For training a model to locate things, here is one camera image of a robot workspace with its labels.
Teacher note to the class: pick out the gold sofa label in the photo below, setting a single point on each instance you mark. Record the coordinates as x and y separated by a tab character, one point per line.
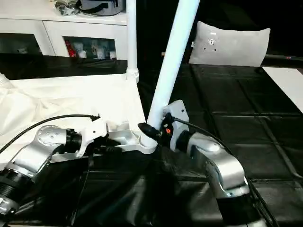
163	54

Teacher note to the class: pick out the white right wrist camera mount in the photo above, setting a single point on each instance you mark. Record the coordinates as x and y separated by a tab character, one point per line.
178	113

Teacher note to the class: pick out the grey printed cushion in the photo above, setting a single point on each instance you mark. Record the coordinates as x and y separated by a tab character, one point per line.
232	45

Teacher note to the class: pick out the black work mat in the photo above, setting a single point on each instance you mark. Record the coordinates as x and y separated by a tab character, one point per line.
236	106

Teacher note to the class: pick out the black sofa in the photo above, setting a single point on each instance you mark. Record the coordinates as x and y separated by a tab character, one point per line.
154	23

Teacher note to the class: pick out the white glass-door cabinet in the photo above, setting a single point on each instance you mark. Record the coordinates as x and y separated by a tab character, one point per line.
47	26

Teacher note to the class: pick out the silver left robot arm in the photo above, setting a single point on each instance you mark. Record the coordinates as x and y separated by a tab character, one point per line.
40	146

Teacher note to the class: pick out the white plastic table top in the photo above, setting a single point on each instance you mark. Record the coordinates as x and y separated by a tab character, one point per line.
59	101

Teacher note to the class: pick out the white flat panel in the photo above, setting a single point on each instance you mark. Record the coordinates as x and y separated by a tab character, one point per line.
287	80

